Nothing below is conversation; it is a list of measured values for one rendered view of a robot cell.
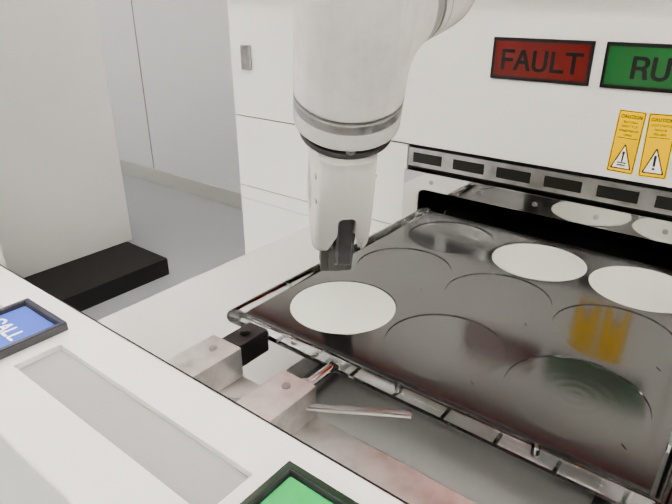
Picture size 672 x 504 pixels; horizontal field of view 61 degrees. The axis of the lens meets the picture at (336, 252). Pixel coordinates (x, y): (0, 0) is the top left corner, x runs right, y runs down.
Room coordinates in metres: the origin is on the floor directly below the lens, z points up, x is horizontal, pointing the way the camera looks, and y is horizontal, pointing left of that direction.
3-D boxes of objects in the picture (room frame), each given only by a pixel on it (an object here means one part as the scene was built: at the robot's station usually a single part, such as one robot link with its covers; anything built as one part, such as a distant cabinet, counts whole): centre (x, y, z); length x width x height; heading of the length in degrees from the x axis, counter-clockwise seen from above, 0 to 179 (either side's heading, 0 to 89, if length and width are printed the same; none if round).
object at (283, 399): (0.32, 0.05, 0.89); 0.08 x 0.03 x 0.03; 142
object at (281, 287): (0.60, -0.01, 0.90); 0.37 x 0.01 x 0.01; 142
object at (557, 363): (0.49, -0.16, 0.90); 0.34 x 0.34 x 0.01; 52
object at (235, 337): (0.41, 0.08, 0.90); 0.04 x 0.02 x 0.03; 142
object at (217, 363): (0.37, 0.12, 0.89); 0.08 x 0.03 x 0.03; 142
